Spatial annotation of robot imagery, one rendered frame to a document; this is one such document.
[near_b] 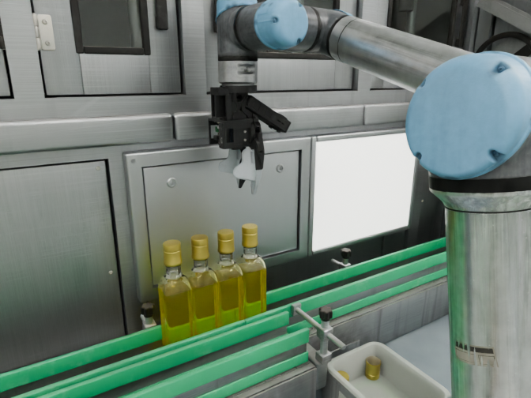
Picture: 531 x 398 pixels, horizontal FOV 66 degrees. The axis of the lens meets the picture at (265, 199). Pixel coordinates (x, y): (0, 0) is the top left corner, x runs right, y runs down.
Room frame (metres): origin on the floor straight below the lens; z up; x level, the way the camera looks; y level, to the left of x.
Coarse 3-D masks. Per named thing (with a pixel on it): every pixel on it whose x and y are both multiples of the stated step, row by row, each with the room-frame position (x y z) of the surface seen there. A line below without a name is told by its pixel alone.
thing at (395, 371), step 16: (352, 352) 0.82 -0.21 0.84; (368, 352) 0.84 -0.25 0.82; (384, 352) 0.83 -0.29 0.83; (336, 368) 0.79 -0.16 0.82; (352, 368) 0.81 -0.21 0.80; (384, 368) 0.83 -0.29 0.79; (400, 368) 0.79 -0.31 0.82; (416, 368) 0.76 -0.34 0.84; (352, 384) 0.80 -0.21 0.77; (368, 384) 0.80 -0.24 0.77; (384, 384) 0.80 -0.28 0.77; (400, 384) 0.78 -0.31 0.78; (416, 384) 0.75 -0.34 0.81; (432, 384) 0.72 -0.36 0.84
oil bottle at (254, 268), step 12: (240, 264) 0.80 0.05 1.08; (252, 264) 0.79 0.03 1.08; (264, 264) 0.81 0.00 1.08; (252, 276) 0.79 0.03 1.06; (264, 276) 0.81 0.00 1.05; (252, 288) 0.79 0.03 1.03; (264, 288) 0.81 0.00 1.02; (252, 300) 0.79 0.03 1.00; (264, 300) 0.81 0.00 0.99; (252, 312) 0.79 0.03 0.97
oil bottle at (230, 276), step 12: (216, 264) 0.78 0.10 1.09; (228, 264) 0.77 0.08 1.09; (228, 276) 0.76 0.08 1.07; (240, 276) 0.77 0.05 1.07; (228, 288) 0.76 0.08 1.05; (240, 288) 0.77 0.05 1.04; (228, 300) 0.76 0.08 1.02; (240, 300) 0.77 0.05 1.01; (228, 312) 0.76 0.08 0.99; (240, 312) 0.77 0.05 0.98; (228, 324) 0.76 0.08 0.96
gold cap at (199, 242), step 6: (192, 240) 0.74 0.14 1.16; (198, 240) 0.74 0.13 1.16; (204, 240) 0.74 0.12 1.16; (192, 246) 0.75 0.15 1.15; (198, 246) 0.74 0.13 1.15; (204, 246) 0.74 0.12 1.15; (192, 252) 0.75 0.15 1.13; (198, 252) 0.74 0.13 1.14; (204, 252) 0.74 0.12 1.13; (192, 258) 0.75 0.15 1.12; (198, 258) 0.74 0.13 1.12; (204, 258) 0.74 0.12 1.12
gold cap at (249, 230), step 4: (244, 224) 0.83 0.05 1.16; (248, 224) 0.83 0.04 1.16; (252, 224) 0.83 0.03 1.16; (244, 228) 0.81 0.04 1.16; (248, 228) 0.80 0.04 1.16; (252, 228) 0.80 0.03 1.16; (256, 228) 0.81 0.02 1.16; (244, 232) 0.81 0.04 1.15; (248, 232) 0.80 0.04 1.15; (252, 232) 0.80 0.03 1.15; (256, 232) 0.81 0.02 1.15; (244, 236) 0.81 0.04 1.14; (248, 236) 0.80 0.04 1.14; (252, 236) 0.80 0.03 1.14; (256, 236) 0.81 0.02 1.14; (244, 240) 0.81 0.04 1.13; (248, 240) 0.80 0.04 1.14; (252, 240) 0.80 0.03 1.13; (256, 240) 0.81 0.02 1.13; (244, 244) 0.81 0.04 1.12; (248, 244) 0.80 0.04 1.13; (252, 244) 0.80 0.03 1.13; (256, 244) 0.81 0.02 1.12
